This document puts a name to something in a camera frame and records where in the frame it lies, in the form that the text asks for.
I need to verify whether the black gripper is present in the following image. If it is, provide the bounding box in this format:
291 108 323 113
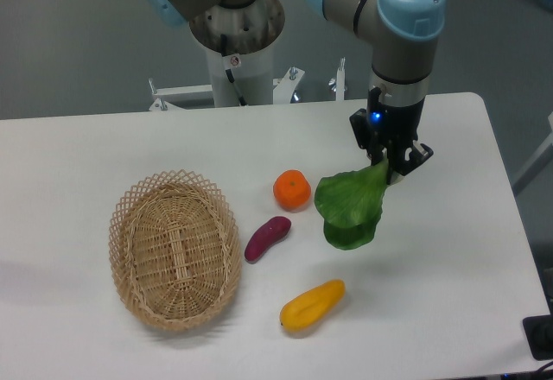
349 87 434 185

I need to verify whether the green bok choy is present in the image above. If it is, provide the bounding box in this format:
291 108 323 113
314 161 388 250

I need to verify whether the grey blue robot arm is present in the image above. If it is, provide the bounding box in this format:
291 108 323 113
148 0 446 181

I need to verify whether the woven wicker basket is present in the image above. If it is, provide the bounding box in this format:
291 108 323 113
108 170 241 333

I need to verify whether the orange tangerine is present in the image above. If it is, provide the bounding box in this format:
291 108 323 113
273 169 311 211

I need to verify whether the purple sweet potato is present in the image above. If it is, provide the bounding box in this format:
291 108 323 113
245 216 292 263

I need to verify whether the white table leg right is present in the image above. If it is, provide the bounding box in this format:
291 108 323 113
512 113 553 196

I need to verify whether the yellow papaya fruit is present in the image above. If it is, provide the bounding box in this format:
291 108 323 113
279 279 346 333

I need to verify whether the black device at table edge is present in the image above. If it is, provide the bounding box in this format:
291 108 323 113
523 314 552 361

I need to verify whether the white pedestal base frame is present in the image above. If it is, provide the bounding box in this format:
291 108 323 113
148 56 349 111

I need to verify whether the black pedestal cable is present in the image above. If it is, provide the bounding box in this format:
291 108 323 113
219 34 248 107

